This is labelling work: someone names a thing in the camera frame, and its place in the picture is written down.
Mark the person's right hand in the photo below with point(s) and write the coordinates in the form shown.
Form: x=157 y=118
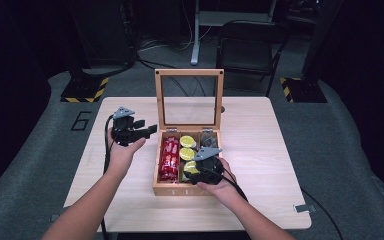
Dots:
x=227 y=190

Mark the small metal table bracket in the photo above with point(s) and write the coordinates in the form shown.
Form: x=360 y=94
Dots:
x=305 y=208
x=54 y=217

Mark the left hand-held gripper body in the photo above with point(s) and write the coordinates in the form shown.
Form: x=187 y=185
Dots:
x=123 y=130

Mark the black stand with striped base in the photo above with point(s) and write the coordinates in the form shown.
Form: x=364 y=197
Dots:
x=305 y=90
x=83 y=88

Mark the person's left hand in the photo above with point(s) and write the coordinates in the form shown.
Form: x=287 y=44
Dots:
x=121 y=156

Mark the wooden box with glass lid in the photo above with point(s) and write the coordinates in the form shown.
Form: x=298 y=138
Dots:
x=170 y=188

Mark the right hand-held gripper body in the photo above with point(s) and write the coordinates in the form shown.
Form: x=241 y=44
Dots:
x=210 y=170

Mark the dark cabinet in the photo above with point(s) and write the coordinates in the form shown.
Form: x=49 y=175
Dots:
x=106 y=30

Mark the stack of red packets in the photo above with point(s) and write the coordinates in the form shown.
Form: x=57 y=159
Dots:
x=169 y=160

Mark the grey packets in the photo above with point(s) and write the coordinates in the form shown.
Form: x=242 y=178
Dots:
x=209 y=140

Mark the grey metal desk frame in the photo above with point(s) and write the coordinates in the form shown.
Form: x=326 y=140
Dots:
x=196 y=40

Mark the black folding chair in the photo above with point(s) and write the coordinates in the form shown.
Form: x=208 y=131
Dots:
x=246 y=50

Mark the yellow lidded capsule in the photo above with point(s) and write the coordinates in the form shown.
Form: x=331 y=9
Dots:
x=187 y=141
x=190 y=167
x=186 y=154

